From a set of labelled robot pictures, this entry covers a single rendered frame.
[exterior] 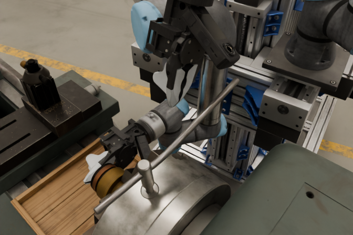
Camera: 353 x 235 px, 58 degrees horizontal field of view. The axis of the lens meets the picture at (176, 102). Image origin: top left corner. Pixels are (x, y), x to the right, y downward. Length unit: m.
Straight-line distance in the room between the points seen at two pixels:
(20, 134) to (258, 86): 0.80
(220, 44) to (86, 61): 2.63
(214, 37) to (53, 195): 0.74
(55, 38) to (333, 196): 3.17
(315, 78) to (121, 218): 0.68
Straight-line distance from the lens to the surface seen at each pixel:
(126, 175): 0.75
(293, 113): 0.99
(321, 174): 0.65
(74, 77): 1.38
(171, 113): 0.90
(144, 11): 0.71
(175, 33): 0.54
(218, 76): 0.85
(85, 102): 1.18
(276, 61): 1.04
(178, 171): 0.63
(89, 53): 3.19
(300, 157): 0.66
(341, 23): 0.92
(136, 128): 0.89
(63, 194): 1.06
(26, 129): 1.15
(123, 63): 2.98
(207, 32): 0.52
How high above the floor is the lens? 1.75
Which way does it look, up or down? 43 degrees down
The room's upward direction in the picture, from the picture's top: straight up
